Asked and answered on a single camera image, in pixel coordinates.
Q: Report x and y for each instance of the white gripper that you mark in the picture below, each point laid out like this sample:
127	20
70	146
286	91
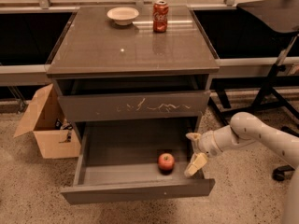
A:
206	145

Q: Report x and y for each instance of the red apple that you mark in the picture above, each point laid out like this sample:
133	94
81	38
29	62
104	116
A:
166	162

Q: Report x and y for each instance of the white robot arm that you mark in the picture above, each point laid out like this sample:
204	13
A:
244	130

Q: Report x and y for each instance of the scratched grey upper drawer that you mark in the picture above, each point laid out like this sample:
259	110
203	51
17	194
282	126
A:
156	105

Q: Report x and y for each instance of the open grey middle drawer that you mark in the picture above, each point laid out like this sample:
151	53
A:
118	162

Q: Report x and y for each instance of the grey drawer cabinet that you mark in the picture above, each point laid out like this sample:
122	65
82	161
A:
97	56

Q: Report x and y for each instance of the black office chair base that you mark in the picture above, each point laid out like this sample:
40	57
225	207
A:
279	173

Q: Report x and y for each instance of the red cola can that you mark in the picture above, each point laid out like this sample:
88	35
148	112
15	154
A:
159	16

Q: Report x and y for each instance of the white bowl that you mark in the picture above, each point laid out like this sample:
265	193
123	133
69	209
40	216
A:
123	15

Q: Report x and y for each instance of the open cardboard box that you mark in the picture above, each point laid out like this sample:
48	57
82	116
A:
44	118

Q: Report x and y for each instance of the metal window rail ledge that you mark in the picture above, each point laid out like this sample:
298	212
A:
32	75

